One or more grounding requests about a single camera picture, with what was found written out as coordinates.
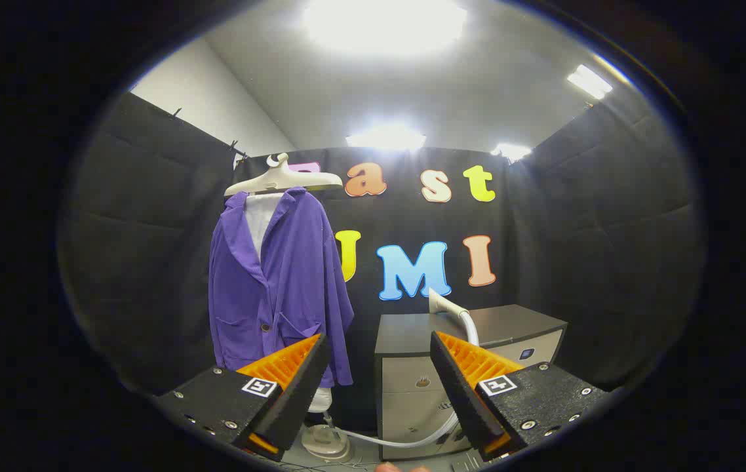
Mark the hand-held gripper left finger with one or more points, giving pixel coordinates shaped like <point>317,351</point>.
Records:
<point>294,400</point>

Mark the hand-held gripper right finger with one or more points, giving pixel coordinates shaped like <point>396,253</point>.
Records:
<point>461,393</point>

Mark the white clothes hanger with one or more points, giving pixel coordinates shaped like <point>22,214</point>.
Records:
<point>281,176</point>

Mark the grey drawer cabinet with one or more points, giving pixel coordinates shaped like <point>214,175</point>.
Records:
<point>406,387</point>

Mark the white torso form board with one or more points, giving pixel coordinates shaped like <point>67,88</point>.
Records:
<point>258,223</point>

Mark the large ceiling light panel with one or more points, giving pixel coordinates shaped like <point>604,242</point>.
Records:
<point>383,23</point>

